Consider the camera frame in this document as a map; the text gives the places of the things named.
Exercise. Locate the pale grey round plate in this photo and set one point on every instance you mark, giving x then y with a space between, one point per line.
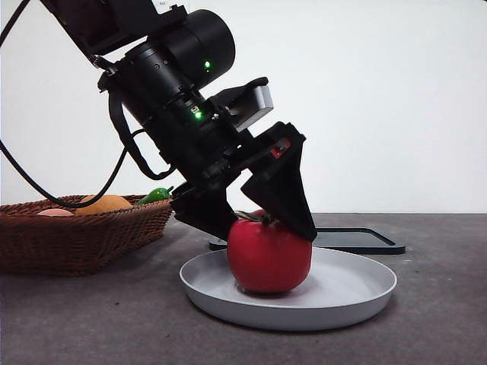
342 296

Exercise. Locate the brown wicker basket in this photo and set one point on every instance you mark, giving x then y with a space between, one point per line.
76 243

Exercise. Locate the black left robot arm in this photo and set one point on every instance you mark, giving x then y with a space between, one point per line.
160 95

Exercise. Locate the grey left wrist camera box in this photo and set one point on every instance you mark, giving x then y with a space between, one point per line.
255 108

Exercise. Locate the yellow orange lemon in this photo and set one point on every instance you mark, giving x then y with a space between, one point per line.
106 205

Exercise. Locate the green chili pepper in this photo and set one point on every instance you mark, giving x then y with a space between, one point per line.
154 195

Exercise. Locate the dark rectangular cutting board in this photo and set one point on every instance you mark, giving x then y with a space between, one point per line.
361 240

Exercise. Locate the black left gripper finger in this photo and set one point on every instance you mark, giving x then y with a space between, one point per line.
285 194
205 213

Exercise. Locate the red toy tomato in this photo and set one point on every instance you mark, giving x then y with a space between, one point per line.
266 258

